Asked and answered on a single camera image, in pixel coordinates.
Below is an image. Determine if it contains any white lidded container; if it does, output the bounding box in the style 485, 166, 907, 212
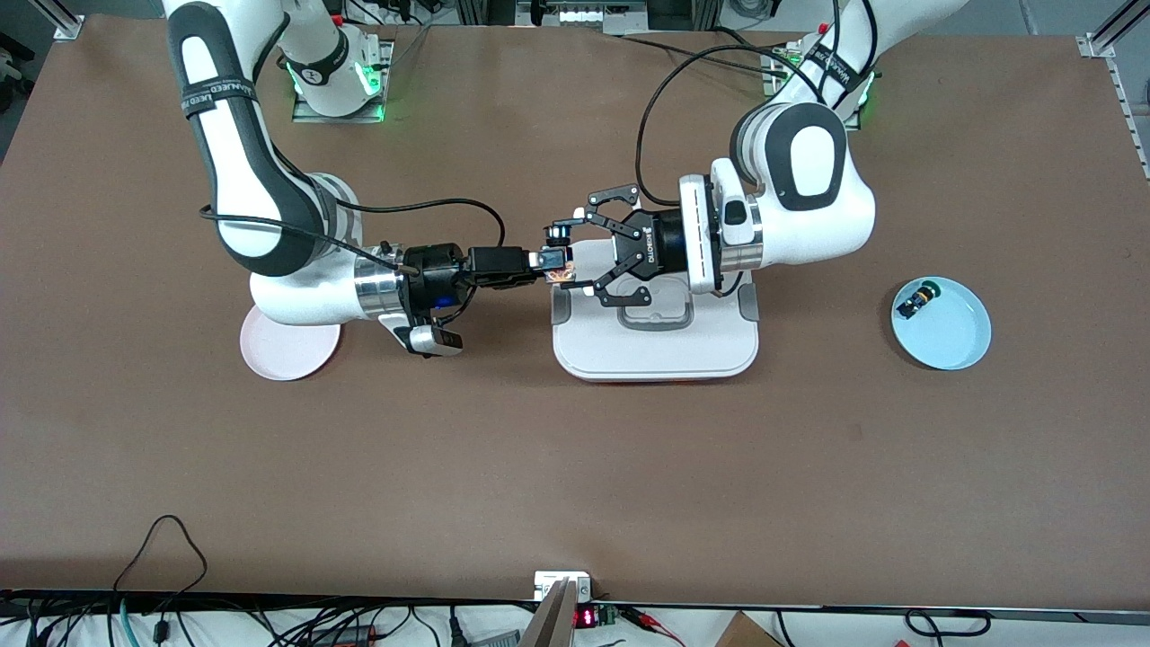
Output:
551, 261, 761, 386

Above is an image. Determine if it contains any pink round plate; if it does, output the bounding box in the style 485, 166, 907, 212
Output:
240, 304, 343, 382

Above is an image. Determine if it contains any grey device with lights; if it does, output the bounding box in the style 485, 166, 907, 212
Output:
517, 0, 650, 35

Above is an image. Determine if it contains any light blue round plate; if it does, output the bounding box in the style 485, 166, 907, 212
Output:
890, 276, 993, 372

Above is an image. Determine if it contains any brown cardboard piece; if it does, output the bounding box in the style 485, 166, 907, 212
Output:
713, 611, 784, 647

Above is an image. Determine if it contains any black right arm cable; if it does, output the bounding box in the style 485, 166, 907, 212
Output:
199, 198, 509, 272

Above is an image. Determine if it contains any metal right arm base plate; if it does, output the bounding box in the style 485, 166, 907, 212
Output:
290, 40, 395, 125

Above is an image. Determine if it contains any black cable on table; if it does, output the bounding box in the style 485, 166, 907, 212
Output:
618, 25, 765, 64

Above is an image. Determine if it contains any green and black switch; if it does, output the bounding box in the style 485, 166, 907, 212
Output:
895, 280, 942, 322

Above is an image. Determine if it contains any grey camera mount beam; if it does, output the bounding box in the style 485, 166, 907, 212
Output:
521, 570, 595, 647

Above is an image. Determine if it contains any black looped cable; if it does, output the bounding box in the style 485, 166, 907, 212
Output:
111, 514, 210, 601

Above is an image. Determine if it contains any black coiled cable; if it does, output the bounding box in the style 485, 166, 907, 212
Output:
904, 608, 995, 640

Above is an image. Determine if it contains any aluminium frame profile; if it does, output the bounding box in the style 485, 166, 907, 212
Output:
1076, 0, 1150, 181

